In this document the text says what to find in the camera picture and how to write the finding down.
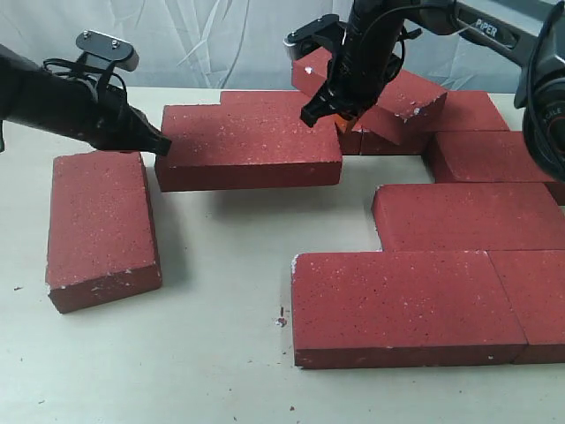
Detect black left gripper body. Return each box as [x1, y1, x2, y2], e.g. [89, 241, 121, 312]
[80, 86, 172, 155]

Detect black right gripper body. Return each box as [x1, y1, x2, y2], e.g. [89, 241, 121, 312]
[300, 26, 397, 127]

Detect red brick pushed sideways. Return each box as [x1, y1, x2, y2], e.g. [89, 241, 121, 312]
[45, 152, 162, 314]

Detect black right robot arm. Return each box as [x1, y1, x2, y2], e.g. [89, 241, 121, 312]
[284, 1, 564, 182]

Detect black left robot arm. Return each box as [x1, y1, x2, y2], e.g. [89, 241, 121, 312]
[1, 39, 171, 156]

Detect red brick stacked on top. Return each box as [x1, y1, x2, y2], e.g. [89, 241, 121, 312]
[291, 48, 447, 125]

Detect red brick back middle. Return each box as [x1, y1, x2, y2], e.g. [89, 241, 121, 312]
[336, 106, 437, 155]

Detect red brick back left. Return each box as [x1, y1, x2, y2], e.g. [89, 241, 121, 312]
[220, 90, 309, 105]

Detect red brick back right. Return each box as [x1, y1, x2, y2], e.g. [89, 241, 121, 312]
[426, 90, 509, 133]

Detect red brick third row right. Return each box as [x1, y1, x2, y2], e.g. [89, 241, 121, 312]
[373, 183, 564, 252]

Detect red brick second row right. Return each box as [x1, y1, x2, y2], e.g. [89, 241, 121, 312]
[426, 131, 555, 184]

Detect red brick front large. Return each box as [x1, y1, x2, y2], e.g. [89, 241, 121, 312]
[291, 251, 528, 369]

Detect red brick front right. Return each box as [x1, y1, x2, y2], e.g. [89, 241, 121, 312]
[488, 250, 564, 365]

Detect white wrinkled backdrop curtain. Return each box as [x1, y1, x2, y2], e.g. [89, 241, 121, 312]
[0, 0, 565, 95]

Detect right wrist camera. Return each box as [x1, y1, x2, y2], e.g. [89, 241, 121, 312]
[283, 14, 346, 61]

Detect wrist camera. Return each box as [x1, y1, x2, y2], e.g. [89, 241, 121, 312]
[283, 14, 346, 61]
[75, 30, 139, 72]

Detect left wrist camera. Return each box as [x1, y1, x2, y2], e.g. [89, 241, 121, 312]
[75, 30, 139, 72]

